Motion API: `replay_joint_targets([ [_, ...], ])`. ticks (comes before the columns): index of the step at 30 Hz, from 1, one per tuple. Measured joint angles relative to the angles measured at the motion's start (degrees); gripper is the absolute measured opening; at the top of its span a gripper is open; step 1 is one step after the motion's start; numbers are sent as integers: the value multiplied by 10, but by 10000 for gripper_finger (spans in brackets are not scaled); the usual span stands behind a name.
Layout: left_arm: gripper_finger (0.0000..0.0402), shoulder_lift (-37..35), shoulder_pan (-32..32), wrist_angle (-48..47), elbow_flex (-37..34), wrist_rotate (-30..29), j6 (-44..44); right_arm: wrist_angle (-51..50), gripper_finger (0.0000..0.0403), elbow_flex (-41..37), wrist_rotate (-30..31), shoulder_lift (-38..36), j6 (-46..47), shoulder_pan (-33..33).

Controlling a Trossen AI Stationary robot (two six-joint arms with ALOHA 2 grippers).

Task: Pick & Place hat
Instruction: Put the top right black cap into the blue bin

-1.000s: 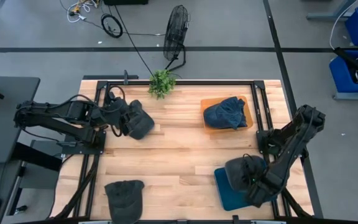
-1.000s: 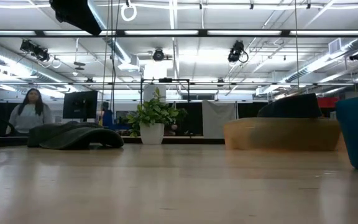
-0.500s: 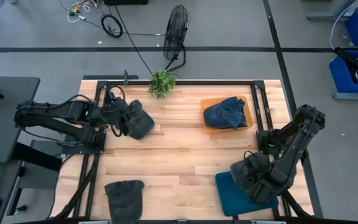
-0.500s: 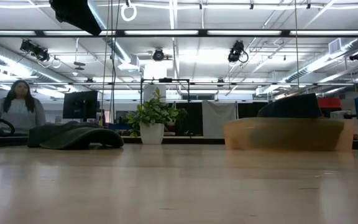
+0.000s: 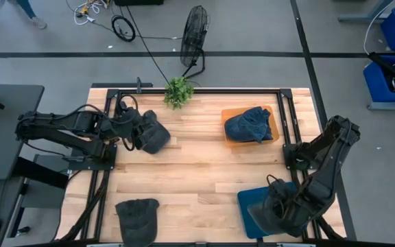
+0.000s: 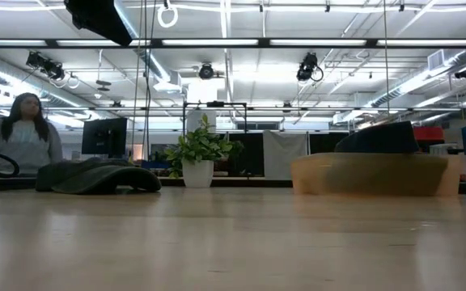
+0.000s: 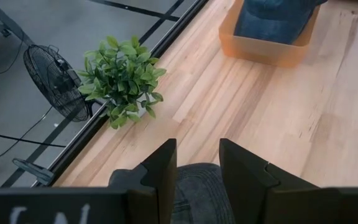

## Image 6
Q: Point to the dark grey cap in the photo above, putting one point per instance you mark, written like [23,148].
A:
[99,178]

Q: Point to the navy blue cap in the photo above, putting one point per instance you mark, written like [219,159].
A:
[378,137]

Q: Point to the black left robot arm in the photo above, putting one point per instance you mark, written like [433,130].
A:
[99,18]

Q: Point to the small green potted plant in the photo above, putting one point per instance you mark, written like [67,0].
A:
[197,161]

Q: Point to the grey fabric panel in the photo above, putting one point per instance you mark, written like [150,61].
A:
[283,155]

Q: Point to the black computer monitor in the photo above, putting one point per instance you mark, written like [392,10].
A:
[103,137]

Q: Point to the orange plastic tray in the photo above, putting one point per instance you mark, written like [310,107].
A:
[374,175]

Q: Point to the red box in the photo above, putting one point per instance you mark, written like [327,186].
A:
[428,133]

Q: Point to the person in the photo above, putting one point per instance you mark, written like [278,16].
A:
[22,141]

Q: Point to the black aluminium table frame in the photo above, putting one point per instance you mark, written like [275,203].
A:
[233,182]

